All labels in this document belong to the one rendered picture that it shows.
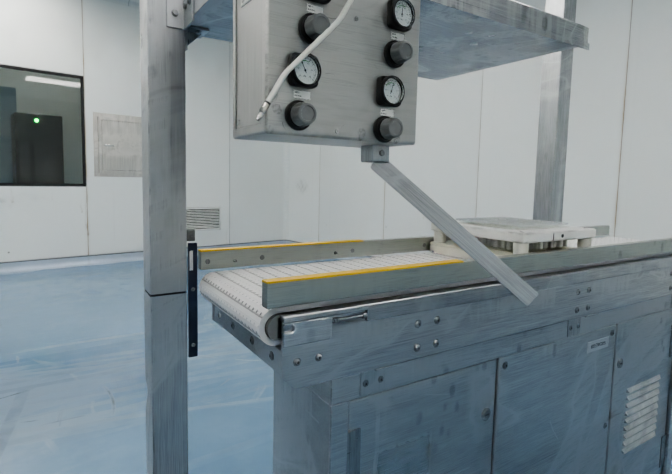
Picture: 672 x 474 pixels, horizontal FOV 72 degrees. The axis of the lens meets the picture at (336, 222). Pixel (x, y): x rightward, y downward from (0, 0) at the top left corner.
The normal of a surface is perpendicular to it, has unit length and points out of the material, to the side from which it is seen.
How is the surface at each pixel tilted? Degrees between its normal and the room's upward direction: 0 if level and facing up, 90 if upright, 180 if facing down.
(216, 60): 90
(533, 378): 90
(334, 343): 90
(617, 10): 90
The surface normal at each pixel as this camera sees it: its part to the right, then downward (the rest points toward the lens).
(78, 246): 0.65, 0.08
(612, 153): -0.76, 0.04
